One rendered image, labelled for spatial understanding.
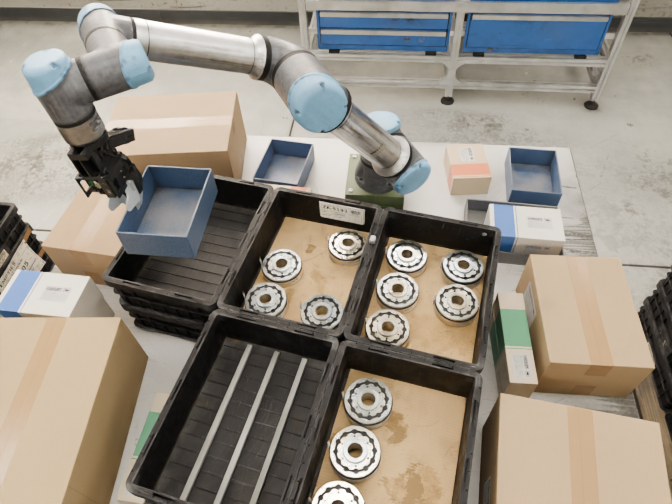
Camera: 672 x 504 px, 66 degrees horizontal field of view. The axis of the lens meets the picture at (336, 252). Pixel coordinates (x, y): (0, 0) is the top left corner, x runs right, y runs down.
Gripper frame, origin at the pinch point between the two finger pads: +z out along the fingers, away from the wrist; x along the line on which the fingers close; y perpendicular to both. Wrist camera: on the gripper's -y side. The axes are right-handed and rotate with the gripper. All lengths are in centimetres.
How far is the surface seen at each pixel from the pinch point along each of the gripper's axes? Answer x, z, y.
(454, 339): 70, 34, 10
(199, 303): 12.0, 19.7, 12.5
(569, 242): 104, 49, -34
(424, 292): 62, 33, -3
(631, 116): 176, 125, -192
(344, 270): 42, 32, -7
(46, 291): -29.4, 21.8, 10.1
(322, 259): 35.6, 31.4, -10.3
